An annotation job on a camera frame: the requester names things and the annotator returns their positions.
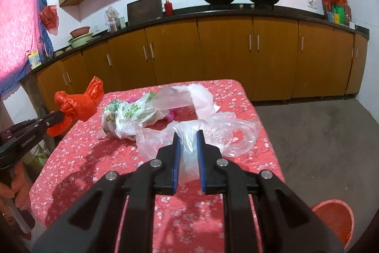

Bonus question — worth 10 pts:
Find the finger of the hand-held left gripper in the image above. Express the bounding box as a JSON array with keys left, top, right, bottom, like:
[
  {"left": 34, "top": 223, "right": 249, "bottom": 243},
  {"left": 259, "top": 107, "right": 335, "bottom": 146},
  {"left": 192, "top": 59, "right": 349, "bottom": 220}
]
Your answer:
[
  {"left": 7, "top": 111, "right": 64, "bottom": 133},
  {"left": 18, "top": 117, "right": 65, "bottom": 138}
]

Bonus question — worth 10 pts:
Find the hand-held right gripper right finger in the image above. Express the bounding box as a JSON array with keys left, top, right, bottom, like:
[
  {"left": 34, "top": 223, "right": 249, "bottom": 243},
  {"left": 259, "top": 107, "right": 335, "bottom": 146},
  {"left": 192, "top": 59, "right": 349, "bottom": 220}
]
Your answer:
[{"left": 196, "top": 129, "right": 345, "bottom": 253}]

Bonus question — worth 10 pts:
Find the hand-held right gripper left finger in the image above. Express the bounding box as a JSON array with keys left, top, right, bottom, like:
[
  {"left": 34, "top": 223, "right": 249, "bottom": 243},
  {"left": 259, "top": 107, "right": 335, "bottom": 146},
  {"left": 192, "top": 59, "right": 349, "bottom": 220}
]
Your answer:
[{"left": 31, "top": 132, "right": 182, "bottom": 253}]

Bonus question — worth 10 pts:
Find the red plastic bag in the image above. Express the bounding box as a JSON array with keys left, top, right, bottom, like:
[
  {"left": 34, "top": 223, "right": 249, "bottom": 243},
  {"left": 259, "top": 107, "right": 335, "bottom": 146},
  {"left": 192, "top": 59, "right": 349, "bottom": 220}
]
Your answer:
[
  {"left": 47, "top": 76, "right": 105, "bottom": 136},
  {"left": 39, "top": 5, "right": 58, "bottom": 31}
]

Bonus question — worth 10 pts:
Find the clear plastic bag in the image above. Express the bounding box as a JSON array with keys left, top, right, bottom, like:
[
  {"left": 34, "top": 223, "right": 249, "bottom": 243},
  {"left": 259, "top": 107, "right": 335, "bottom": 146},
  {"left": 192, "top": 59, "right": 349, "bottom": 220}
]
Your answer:
[{"left": 135, "top": 112, "right": 262, "bottom": 184}]

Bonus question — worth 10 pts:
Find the white translucent plastic bag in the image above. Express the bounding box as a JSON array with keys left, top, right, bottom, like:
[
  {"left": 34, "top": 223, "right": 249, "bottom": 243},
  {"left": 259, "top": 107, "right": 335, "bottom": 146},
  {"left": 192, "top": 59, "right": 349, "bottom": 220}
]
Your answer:
[{"left": 152, "top": 83, "right": 222, "bottom": 121}]

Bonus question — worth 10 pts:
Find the green printed white plastic bag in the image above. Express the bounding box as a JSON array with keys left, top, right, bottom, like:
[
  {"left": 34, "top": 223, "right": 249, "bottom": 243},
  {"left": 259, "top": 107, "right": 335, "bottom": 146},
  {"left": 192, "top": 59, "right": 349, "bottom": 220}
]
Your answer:
[{"left": 101, "top": 91, "right": 166, "bottom": 140}]

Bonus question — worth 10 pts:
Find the red plastic waste basket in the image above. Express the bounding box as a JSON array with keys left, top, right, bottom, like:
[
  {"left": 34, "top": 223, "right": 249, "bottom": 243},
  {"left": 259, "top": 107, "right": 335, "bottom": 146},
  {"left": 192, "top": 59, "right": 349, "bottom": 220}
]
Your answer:
[{"left": 311, "top": 198, "right": 355, "bottom": 248}]

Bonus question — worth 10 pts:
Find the person's left hand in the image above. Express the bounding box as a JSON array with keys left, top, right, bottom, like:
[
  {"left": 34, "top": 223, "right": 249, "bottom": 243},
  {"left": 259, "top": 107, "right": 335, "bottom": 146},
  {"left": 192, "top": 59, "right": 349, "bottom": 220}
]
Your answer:
[{"left": 13, "top": 166, "right": 32, "bottom": 210}]

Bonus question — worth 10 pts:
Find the table with red floral cloth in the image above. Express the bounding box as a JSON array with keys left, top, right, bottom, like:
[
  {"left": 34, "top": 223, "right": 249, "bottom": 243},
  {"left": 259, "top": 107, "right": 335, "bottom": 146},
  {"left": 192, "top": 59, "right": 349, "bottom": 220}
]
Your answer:
[{"left": 29, "top": 79, "right": 286, "bottom": 253}]

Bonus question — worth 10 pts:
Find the colourful small box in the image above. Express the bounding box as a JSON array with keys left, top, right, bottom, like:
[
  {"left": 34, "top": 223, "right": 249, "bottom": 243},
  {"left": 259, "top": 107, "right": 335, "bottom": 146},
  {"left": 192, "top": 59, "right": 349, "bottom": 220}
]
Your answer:
[{"left": 27, "top": 48, "right": 42, "bottom": 70}]

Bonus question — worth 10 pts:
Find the green basin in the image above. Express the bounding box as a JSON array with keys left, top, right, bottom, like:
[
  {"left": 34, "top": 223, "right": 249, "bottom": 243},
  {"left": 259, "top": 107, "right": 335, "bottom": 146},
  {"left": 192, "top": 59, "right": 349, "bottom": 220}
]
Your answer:
[{"left": 69, "top": 33, "right": 95, "bottom": 49}]

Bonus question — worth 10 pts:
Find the pink curtain with blue border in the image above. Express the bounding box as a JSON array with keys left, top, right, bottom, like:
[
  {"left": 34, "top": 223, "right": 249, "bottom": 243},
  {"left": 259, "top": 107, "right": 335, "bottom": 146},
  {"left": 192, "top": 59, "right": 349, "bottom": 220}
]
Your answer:
[{"left": 0, "top": 0, "right": 54, "bottom": 96}]

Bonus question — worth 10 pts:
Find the red-brown basin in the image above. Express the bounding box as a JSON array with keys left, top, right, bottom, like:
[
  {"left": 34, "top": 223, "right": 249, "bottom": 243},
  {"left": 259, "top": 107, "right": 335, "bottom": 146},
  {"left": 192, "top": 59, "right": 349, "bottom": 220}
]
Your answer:
[{"left": 70, "top": 26, "right": 92, "bottom": 38}]

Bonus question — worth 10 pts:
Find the wooden base cabinet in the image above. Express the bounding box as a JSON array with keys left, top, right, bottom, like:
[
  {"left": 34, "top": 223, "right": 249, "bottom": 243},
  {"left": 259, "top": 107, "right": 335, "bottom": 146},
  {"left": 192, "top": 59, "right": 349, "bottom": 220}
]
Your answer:
[{"left": 36, "top": 14, "right": 369, "bottom": 111}]

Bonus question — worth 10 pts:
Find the jar in clear bag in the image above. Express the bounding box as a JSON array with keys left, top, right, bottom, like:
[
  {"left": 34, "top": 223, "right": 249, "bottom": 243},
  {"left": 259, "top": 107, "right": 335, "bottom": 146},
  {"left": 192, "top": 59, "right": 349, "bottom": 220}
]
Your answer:
[{"left": 105, "top": 5, "right": 120, "bottom": 32}]

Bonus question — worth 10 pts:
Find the black kitchen countertop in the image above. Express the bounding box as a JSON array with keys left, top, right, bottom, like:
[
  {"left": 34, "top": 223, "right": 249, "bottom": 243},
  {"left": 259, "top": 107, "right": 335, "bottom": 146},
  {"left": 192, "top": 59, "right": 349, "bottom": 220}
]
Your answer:
[{"left": 30, "top": 2, "right": 370, "bottom": 73}]

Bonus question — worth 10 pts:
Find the dark cutting board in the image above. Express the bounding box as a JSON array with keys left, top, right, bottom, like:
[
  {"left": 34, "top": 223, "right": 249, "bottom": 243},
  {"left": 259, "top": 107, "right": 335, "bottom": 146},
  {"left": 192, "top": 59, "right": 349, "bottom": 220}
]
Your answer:
[{"left": 127, "top": 0, "right": 163, "bottom": 27}]

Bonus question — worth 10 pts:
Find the black gas stove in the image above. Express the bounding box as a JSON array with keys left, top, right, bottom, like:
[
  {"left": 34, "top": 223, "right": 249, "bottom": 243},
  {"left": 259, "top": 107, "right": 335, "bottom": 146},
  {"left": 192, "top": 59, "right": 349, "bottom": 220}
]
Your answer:
[{"left": 207, "top": 2, "right": 276, "bottom": 9}]

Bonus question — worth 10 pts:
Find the green box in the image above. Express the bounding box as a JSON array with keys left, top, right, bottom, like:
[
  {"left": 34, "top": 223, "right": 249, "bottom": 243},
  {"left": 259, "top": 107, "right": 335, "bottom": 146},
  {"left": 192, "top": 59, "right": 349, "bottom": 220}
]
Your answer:
[{"left": 333, "top": 4, "right": 345, "bottom": 24}]

